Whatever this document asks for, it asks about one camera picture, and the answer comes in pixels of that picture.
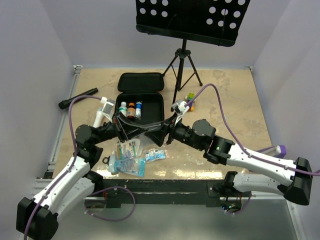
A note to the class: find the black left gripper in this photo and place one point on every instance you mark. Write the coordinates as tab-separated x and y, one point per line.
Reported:
126	130

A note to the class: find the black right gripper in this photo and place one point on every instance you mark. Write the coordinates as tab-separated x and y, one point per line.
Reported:
158	136

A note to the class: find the bandage strips plastic bag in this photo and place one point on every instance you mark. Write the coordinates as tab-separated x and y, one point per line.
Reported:
128	150

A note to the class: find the brown medicine bottle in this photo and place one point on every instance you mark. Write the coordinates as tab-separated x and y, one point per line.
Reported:
131	110

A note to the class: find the white green medicine bottle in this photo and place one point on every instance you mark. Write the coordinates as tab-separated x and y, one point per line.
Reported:
123	108

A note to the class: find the white blue medicine bottle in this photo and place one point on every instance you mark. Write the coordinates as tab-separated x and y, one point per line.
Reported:
138	110

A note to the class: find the red black medicine kit case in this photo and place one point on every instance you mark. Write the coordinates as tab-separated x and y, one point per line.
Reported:
144	88

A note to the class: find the white gauze plastic bag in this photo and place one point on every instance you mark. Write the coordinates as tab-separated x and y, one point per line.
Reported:
144	140

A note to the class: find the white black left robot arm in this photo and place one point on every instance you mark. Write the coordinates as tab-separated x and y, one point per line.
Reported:
38	218

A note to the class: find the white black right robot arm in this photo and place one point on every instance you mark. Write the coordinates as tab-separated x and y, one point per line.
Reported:
291	179

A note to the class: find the blue wipes packet bag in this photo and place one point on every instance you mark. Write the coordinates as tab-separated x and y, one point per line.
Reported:
152	155

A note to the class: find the blue medical pouch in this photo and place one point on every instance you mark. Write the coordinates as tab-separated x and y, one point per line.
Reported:
132	166

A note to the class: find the colourful toy block car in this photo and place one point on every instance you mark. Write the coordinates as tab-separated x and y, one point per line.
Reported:
188	98

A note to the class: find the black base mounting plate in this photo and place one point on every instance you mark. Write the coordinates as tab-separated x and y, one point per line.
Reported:
162	192

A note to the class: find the black flashlight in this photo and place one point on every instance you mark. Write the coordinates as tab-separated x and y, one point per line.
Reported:
64	104

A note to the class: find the purple white device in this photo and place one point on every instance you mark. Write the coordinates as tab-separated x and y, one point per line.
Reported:
271	153

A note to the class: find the black music stand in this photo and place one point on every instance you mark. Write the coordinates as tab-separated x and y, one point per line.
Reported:
214	22

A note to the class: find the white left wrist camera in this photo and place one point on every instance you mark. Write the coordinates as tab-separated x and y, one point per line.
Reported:
107	109

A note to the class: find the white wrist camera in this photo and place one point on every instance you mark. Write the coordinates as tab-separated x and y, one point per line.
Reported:
180	107
107	109

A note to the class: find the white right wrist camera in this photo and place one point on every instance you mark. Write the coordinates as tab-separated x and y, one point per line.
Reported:
180	107

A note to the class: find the aluminium frame rail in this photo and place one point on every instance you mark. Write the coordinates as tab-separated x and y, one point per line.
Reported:
40	182

